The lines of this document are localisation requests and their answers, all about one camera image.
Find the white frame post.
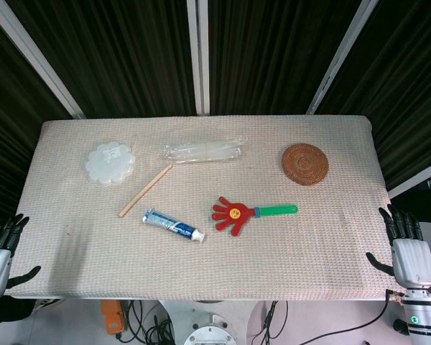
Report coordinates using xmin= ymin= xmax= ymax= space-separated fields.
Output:
xmin=186 ymin=0 xmax=211 ymax=116
xmin=305 ymin=0 xmax=379 ymax=114
xmin=0 ymin=0 xmax=86 ymax=120

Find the red hand clapper green handle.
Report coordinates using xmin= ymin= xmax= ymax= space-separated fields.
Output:
xmin=211 ymin=195 xmax=300 ymax=239

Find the thin wooden stick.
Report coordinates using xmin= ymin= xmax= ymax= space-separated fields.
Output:
xmin=117 ymin=163 xmax=175 ymax=219

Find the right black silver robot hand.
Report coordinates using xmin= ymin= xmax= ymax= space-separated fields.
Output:
xmin=365 ymin=203 xmax=431 ymax=290

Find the orange plastic case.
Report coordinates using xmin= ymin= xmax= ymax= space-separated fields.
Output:
xmin=100 ymin=300 xmax=125 ymax=335

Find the black robot hand cable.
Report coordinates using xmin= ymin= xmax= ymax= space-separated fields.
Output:
xmin=264 ymin=289 xmax=400 ymax=345

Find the blue white toothpaste tube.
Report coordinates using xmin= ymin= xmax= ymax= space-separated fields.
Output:
xmin=142 ymin=208 xmax=207 ymax=244

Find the clear plastic packet of tubes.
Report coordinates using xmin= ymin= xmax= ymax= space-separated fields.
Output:
xmin=162 ymin=137 xmax=246 ymax=165

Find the beige woven table cloth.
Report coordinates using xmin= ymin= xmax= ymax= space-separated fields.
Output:
xmin=3 ymin=114 xmax=416 ymax=302

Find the black bulky object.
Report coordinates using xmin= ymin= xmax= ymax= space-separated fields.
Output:
xmin=393 ymin=186 xmax=431 ymax=226

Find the dark pleated curtain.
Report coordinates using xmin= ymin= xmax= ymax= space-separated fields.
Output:
xmin=5 ymin=0 xmax=197 ymax=118
xmin=318 ymin=0 xmax=431 ymax=191
xmin=207 ymin=0 xmax=363 ymax=116
xmin=0 ymin=12 xmax=75 ymax=219

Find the white flower-shaped plastic lid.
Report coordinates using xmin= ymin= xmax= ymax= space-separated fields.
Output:
xmin=84 ymin=140 xmax=137 ymax=187

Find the round white robot base flange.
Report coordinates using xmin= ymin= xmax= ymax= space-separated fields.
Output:
xmin=183 ymin=313 xmax=238 ymax=345

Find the round brown woven coaster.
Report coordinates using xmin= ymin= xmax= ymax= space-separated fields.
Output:
xmin=281 ymin=142 xmax=330 ymax=187

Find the white frame rail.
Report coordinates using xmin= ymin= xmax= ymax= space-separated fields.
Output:
xmin=387 ymin=166 xmax=431 ymax=199

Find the black floor cable bundle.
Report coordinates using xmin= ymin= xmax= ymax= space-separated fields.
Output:
xmin=115 ymin=300 xmax=173 ymax=345
xmin=254 ymin=300 xmax=284 ymax=345

